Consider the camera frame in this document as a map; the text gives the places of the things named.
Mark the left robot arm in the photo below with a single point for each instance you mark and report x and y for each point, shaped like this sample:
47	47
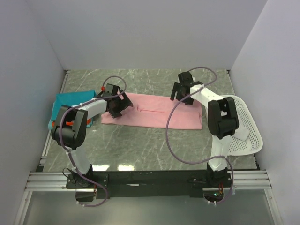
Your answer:
69	129

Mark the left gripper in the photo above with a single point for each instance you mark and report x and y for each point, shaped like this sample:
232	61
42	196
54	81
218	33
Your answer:
125	103

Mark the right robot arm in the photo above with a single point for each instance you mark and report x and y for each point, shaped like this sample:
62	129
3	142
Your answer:
222	122

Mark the white t-shirt in basket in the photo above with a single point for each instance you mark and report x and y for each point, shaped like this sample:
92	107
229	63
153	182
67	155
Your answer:
241	133

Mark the teal folded t-shirt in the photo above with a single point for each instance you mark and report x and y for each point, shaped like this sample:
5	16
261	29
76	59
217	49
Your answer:
70	99

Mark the orange folded t-shirt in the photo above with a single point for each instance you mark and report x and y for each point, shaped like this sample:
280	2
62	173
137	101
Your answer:
51	124

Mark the pink t-shirt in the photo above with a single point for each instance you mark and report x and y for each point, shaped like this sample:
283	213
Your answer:
153	111

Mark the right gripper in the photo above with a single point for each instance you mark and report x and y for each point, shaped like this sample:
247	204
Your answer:
176	87

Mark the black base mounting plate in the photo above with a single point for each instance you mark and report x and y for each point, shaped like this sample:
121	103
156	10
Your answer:
147	183

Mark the white plastic basket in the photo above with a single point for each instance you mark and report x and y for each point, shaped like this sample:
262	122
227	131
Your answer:
247	139

